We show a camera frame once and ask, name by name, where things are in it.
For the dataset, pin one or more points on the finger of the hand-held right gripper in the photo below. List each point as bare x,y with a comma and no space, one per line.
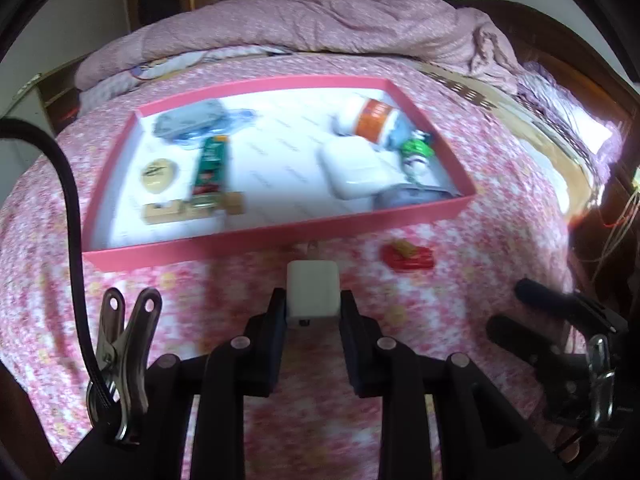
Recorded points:
545,297
515,335

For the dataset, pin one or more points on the clear plastic wrapper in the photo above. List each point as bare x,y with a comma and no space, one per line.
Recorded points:
240,121

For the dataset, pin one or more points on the pale pillow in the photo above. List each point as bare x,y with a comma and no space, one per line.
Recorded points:
570,110

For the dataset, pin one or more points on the white charger cube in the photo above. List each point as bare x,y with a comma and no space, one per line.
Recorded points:
312,290

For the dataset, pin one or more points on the pink box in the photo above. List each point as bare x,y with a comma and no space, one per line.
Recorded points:
280,160

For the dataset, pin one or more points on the pink floral bed sheet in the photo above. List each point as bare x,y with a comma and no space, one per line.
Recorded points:
30,270

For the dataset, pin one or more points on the round cream tin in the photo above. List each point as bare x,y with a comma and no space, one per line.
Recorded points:
159,176

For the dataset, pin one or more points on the red packet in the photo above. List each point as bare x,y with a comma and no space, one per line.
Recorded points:
407,256

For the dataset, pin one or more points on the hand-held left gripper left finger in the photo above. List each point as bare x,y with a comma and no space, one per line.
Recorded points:
270,340

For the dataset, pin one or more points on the metal spring clip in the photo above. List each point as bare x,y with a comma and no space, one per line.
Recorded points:
127,340
600,360

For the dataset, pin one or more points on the blue grey pouch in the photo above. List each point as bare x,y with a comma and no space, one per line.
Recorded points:
187,120

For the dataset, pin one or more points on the bedside cabinet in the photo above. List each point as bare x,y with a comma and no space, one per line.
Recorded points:
47,95

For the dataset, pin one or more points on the white bottle with orange label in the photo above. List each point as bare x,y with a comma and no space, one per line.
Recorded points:
367,117

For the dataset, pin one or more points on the wooden block strip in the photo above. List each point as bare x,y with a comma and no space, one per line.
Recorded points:
160,212

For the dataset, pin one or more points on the dark wooden headboard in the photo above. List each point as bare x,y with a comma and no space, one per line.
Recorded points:
565,45

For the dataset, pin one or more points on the cartoon printed blanket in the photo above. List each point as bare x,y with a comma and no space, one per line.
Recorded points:
165,65

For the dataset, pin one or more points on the white rounded case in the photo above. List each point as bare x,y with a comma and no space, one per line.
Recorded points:
355,170

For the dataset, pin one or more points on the dark grey object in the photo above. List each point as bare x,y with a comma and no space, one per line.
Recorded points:
407,197

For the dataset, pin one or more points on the green and blue toy figure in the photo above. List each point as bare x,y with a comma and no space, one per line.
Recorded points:
417,147

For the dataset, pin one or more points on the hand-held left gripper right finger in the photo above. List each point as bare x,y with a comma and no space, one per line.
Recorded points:
357,355

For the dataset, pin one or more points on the brown patterned mat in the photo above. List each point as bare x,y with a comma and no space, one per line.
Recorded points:
505,110

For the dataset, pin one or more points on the pink quilt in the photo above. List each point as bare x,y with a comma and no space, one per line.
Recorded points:
325,25

